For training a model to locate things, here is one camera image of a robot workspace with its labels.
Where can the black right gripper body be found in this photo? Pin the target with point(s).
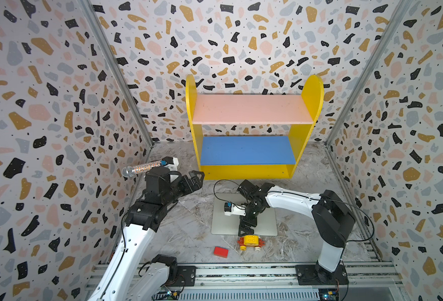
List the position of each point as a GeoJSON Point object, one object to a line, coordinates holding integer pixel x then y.
{"type": "Point", "coordinates": [251, 212]}

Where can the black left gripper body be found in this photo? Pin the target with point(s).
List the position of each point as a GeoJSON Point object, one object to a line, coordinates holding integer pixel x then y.
{"type": "Point", "coordinates": [178, 189]}

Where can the silver laptop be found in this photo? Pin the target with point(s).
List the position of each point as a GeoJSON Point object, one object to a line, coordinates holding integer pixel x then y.
{"type": "Point", "coordinates": [228, 225]}

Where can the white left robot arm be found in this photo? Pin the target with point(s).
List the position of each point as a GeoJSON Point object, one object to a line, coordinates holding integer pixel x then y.
{"type": "Point", "coordinates": [139, 227]}

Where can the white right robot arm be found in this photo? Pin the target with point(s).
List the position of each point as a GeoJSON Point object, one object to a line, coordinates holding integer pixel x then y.
{"type": "Point", "coordinates": [332, 217]}

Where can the yellow red toy car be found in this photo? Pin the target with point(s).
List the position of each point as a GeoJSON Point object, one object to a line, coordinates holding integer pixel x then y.
{"type": "Point", "coordinates": [250, 241]}

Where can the yellow shelf unit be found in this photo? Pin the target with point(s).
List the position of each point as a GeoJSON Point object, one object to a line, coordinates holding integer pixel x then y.
{"type": "Point", "coordinates": [252, 156]}

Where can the red toy block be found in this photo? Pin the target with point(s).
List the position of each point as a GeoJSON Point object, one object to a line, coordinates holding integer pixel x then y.
{"type": "Point", "coordinates": [221, 252]}

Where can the glitter microphone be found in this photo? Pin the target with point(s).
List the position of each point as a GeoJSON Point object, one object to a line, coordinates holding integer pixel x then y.
{"type": "Point", "coordinates": [131, 171]}

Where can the left green circuit board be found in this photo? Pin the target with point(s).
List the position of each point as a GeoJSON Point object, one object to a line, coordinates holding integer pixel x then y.
{"type": "Point", "coordinates": [168, 294]}

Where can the green circuit board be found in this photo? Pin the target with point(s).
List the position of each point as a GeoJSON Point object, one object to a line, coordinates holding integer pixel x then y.
{"type": "Point", "coordinates": [328, 294]}
{"type": "Point", "coordinates": [168, 294]}

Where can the right green circuit board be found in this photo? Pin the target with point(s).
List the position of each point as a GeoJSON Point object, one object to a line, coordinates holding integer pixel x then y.
{"type": "Point", "coordinates": [328, 294]}

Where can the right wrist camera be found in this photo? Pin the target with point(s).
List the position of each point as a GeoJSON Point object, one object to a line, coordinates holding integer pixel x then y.
{"type": "Point", "coordinates": [234, 209]}

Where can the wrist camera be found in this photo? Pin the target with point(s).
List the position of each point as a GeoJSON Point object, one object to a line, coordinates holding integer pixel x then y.
{"type": "Point", "coordinates": [234, 209]}
{"type": "Point", "coordinates": [170, 163]}

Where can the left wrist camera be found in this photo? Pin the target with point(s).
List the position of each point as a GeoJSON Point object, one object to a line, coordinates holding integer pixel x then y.
{"type": "Point", "coordinates": [170, 163]}

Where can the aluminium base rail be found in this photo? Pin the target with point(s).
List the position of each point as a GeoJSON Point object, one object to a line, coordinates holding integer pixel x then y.
{"type": "Point", "coordinates": [274, 281]}

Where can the left aluminium corner post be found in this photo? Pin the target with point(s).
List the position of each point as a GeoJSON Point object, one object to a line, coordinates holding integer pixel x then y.
{"type": "Point", "coordinates": [93, 22]}

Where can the aluminium corner post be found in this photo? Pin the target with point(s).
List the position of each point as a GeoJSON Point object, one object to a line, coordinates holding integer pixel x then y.
{"type": "Point", "coordinates": [93, 22]}
{"type": "Point", "coordinates": [400, 10]}

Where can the right aluminium corner post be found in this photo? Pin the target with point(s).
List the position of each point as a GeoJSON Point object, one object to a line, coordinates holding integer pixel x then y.
{"type": "Point", "coordinates": [400, 10]}

